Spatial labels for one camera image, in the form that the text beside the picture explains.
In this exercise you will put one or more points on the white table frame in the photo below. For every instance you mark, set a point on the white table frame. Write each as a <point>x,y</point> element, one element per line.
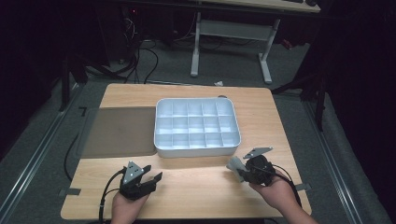
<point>236,30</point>

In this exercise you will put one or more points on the white paper scrap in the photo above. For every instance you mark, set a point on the white paper scrap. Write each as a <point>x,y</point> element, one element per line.
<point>219,83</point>

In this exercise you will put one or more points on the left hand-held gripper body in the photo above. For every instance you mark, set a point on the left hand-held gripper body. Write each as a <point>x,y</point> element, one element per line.
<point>133,185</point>

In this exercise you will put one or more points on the person's right hand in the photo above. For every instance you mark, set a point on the person's right hand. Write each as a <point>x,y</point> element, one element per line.
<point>278,194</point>

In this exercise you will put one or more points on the small red object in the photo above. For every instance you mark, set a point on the small red object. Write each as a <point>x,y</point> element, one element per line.
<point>287,44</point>

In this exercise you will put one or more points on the person's left hand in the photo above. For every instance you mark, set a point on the person's left hand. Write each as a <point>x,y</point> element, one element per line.
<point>126,211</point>

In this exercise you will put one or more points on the grey ankle sock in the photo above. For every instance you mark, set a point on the grey ankle sock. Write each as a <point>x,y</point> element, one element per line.
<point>236,163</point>

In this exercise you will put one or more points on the black metal stand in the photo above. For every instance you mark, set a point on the black metal stand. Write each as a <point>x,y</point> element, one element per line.
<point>65,84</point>
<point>320,102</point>

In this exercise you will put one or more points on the grey tape strip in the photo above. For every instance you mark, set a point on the grey tape strip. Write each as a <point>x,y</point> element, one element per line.
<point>303,187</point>
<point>70,192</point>

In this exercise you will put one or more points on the black tape corner mark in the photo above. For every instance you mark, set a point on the black tape corner mark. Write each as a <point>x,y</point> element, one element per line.
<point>83,110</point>

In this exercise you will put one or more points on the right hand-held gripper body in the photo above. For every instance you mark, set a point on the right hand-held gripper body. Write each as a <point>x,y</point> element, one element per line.
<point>261,171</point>

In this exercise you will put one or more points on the metal floor rail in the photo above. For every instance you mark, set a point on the metal floor rail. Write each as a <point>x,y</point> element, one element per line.
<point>37,155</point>
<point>334,168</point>

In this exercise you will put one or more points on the white divided storage box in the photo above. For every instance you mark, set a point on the white divided storage box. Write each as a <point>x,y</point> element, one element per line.
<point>196,127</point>

